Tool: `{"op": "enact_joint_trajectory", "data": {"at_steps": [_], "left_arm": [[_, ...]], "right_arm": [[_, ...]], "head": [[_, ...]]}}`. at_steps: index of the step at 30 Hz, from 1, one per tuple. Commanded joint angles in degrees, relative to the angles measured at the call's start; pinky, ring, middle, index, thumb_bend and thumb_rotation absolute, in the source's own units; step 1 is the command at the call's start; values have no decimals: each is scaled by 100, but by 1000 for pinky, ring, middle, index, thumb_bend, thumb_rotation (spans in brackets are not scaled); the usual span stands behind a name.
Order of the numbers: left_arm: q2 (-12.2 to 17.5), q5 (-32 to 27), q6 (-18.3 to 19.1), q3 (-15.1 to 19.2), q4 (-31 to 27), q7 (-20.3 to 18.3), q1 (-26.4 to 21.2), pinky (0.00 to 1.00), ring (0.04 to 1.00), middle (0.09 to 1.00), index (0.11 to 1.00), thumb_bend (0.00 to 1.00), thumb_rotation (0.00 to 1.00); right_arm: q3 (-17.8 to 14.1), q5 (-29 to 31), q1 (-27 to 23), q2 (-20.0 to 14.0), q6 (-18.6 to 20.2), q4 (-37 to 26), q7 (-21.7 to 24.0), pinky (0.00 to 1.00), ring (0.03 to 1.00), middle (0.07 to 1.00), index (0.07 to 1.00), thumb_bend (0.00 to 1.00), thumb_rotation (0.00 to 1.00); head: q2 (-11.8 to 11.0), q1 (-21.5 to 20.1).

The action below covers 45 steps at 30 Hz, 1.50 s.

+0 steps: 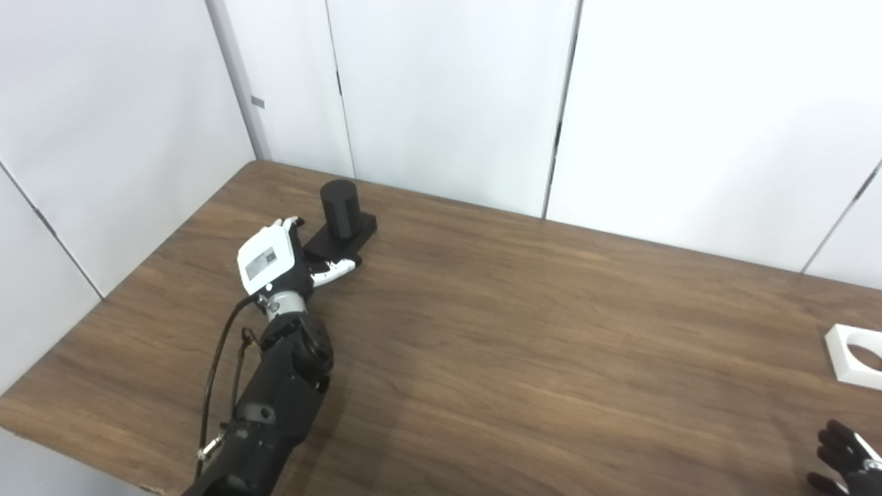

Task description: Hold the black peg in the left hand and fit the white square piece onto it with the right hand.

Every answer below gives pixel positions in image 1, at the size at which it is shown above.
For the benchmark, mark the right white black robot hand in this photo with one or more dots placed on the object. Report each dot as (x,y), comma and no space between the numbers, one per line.
(851,458)

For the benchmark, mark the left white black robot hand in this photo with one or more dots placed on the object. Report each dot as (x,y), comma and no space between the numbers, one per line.
(270,258)

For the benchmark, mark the black peg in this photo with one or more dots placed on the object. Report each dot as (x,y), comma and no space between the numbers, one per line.
(341,213)

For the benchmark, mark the white square piece with hole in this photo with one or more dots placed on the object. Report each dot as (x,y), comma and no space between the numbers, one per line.
(844,358)

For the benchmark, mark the grey wall corner post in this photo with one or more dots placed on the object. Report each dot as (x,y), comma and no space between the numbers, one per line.
(238,76)

